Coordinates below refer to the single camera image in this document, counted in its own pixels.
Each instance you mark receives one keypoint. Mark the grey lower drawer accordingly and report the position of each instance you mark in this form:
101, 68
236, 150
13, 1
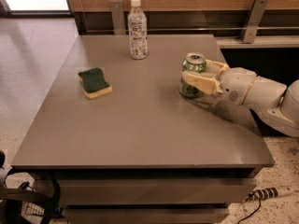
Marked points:
147, 216

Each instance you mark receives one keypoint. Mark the right metal bracket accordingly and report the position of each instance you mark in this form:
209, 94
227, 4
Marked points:
255, 16

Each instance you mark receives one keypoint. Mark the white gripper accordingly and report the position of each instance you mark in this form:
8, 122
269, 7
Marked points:
237, 85

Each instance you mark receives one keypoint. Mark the metal bracket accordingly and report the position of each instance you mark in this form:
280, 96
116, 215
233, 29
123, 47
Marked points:
117, 14
255, 16

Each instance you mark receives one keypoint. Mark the white power strip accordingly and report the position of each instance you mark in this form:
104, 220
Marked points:
269, 193

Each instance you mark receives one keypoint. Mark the green and yellow sponge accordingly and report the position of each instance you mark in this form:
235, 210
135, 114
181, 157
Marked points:
93, 83

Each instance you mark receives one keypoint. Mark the grey upper drawer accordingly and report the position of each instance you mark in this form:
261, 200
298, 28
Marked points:
154, 191

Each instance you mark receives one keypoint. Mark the black chair frame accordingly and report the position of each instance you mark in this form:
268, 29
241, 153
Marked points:
12, 199

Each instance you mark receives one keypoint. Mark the clear plastic water bottle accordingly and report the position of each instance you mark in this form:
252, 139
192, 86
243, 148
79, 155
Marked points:
137, 28

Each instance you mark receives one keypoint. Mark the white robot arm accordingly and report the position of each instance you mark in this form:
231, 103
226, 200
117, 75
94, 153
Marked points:
276, 104

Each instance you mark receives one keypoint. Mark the left metal bracket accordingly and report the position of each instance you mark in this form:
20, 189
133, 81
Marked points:
117, 14

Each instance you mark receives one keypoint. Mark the wooden wall counter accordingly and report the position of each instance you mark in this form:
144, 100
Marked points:
224, 19

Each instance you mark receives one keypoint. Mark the grey drawer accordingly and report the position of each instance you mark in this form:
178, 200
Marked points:
154, 191
147, 216

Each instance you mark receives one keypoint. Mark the green soda can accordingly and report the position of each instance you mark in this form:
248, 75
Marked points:
193, 64

